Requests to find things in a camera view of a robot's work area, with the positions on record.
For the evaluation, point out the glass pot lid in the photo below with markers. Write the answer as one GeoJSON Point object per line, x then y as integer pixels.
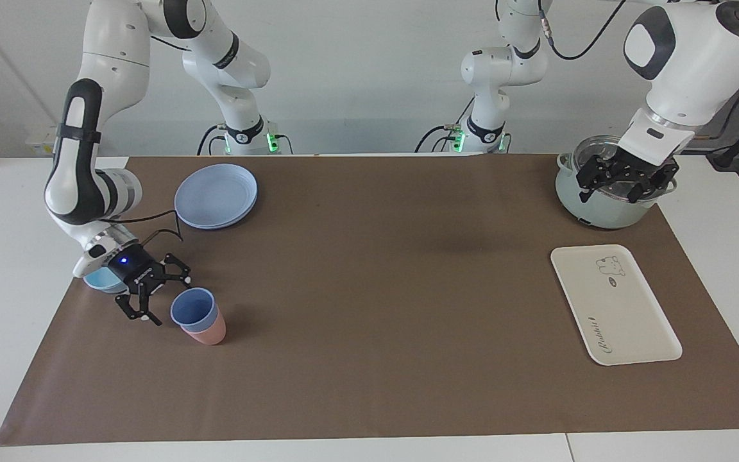
{"type": "Point", "coordinates": [591, 149]}

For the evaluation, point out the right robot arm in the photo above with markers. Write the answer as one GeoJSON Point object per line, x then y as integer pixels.
{"type": "Point", "coordinates": [93, 70]}

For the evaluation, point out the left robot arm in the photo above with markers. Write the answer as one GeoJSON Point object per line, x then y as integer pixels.
{"type": "Point", "coordinates": [696, 70]}

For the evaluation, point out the pale green pot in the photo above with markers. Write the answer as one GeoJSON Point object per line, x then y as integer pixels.
{"type": "Point", "coordinates": [600, 208]}

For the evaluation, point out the blue cup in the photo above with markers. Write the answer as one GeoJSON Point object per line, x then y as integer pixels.
{"type": "Point", "coordinates": [193, 309]}

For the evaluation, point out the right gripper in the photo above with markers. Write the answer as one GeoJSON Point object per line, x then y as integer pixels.
{"type": "Point", "coordinates": [129, 264]}

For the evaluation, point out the blue bowl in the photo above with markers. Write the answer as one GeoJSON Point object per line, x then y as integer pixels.
{"type": "Point", "coordinates": [103, 281]}

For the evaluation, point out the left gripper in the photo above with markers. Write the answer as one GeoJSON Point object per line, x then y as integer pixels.
{"type": "Point", "coordinates": [629, 163]}

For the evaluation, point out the white tray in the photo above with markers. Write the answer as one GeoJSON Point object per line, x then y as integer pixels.
{"type": "Point", "coordinates": [613, 308]}

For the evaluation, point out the blue plate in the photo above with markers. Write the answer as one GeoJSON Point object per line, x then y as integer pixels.
{"type": "Point", "coordinates": [214, 192]}
{"type": "Point", "coordinates": [241, 219]}

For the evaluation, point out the pink cup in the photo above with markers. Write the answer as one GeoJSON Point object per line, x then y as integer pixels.
{"type": "Point", "coordinates": [210, 333]}

